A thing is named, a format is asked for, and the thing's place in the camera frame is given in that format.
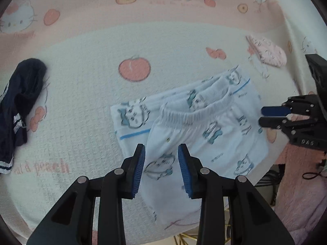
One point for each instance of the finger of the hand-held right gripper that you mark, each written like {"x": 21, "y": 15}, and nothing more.
{"x": 270, "y": 123}
{"x": 274, "y": 111}

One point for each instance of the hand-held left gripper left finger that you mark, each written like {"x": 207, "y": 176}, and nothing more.
{"x": 138, "y": 171}

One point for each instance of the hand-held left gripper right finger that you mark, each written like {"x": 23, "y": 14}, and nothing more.
{"x": 184, "y": 171}

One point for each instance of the navy shorts with white stripes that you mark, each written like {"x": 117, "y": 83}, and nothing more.
{"x": 28, "y": 81}

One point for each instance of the person's pink plush clothing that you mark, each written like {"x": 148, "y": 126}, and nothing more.
{"x": 293, "y": 196}

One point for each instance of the pink folded printed garment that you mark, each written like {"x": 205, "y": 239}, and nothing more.
{"x": 270, "y": 53}

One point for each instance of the pink cartoon cat printed blanket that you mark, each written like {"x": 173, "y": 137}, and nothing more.
{"x": 76, "y": 94}

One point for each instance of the light blue printed pajama shorts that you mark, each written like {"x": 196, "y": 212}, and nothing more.
{"x": 204, "y": 137}

